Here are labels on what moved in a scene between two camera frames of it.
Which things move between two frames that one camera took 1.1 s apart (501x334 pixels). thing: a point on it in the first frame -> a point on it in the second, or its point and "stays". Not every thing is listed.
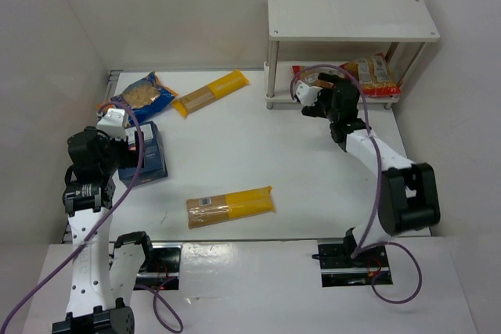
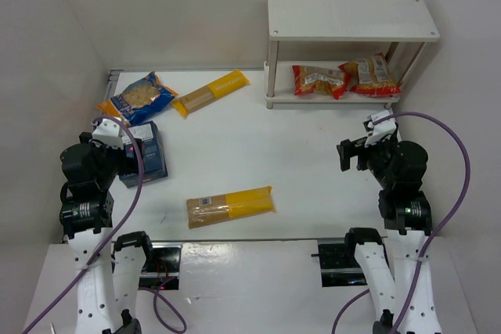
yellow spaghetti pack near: (219, 207) stays
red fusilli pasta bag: (310, 73) stays
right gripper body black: (318, 105) -> (360, 152)
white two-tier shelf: (342, 19) stays
